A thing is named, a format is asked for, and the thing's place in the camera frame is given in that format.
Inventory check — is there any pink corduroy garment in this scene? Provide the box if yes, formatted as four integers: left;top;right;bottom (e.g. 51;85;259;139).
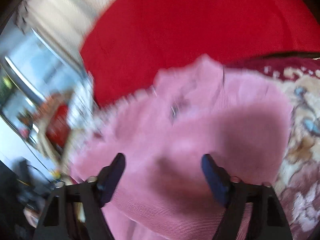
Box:
70;55;292;239

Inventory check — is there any red box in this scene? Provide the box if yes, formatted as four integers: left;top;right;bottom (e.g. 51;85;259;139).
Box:
46;104;71;148

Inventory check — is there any floral plush bed cover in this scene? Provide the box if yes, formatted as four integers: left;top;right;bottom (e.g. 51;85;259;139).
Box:
227;55;319;239

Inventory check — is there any red velvet blanket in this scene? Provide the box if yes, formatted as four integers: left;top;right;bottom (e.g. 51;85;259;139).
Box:
80;0;319;106

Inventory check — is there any cream dotted curtain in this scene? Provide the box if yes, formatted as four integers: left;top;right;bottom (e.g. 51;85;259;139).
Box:
15;0;115;72

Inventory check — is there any window frame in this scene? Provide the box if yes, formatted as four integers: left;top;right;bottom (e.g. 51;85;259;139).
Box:
1;23;87;162

